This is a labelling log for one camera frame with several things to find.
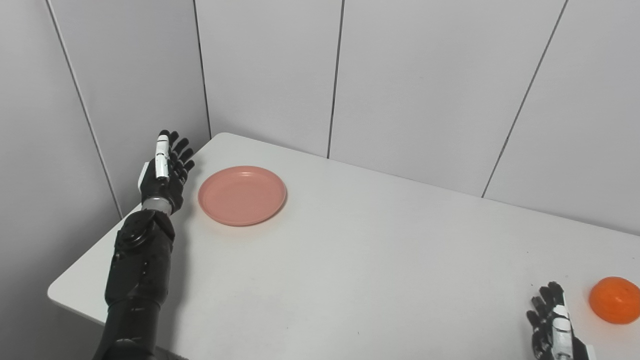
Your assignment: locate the pink round plate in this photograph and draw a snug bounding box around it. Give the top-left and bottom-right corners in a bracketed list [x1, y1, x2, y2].
[197, 165, 288, 227]

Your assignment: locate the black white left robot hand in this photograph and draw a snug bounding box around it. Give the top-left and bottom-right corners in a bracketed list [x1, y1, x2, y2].
[137, 130, 196, 215]

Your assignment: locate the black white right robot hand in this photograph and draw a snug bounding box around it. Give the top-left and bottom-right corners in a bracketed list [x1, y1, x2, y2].
[525, 281, 597, 360]

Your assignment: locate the orange fruit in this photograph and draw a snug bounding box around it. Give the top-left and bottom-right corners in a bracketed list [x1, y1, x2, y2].
[588, 276, 640, 325]

